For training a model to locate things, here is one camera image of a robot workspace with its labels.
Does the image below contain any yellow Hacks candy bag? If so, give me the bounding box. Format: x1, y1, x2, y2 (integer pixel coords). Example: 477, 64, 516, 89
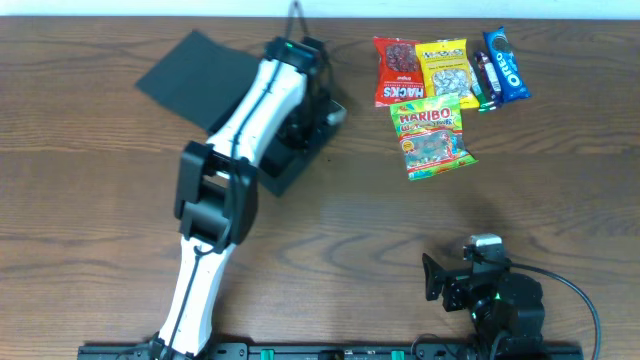
415, 38, 479, 109

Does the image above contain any dark blue chocolate bar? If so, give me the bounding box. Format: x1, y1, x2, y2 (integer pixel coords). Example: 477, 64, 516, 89
474, 51, 503, 108

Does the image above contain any green white candy bar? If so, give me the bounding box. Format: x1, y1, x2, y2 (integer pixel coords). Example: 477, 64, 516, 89
469, 62, 492, 112

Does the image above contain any black gift box with lid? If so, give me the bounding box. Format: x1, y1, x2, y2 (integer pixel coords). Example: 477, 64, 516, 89
136, 31, 344, 196

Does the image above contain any blue Oreo cookie pack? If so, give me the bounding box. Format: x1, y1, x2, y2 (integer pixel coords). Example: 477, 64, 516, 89
483, 26, 531, 103

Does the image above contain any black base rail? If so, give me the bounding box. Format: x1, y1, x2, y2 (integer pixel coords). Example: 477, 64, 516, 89
77, 342, 584, 360

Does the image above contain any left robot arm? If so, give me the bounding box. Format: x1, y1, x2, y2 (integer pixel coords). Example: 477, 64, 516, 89
138, 32, 346, 359

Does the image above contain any green Haribo gummy bag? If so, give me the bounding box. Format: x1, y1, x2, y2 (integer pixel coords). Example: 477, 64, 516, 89
390, 93, 477, 181

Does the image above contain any red Hacks candy bag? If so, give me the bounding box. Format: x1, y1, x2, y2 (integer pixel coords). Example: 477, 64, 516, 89
373, 37, 426, 107

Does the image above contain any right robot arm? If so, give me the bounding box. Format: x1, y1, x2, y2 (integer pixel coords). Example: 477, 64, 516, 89
422, 251, 551, 360

